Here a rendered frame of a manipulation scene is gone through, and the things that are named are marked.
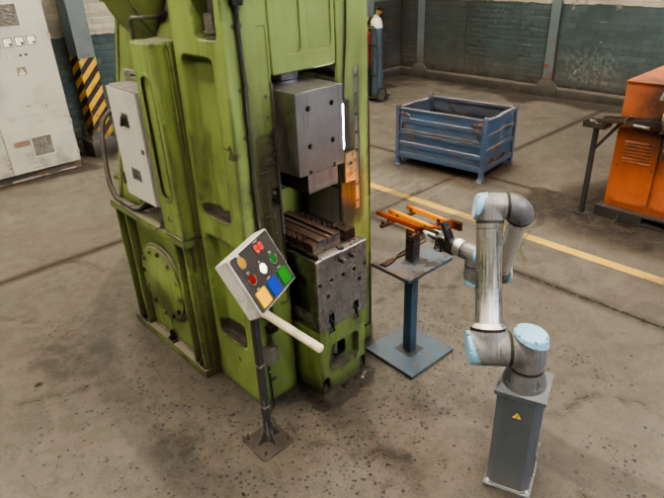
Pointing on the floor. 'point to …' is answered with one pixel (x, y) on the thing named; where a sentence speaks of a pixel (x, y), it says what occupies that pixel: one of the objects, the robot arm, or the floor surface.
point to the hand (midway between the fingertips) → (426, 229)
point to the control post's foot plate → (279, 439)
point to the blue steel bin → (456, 132)
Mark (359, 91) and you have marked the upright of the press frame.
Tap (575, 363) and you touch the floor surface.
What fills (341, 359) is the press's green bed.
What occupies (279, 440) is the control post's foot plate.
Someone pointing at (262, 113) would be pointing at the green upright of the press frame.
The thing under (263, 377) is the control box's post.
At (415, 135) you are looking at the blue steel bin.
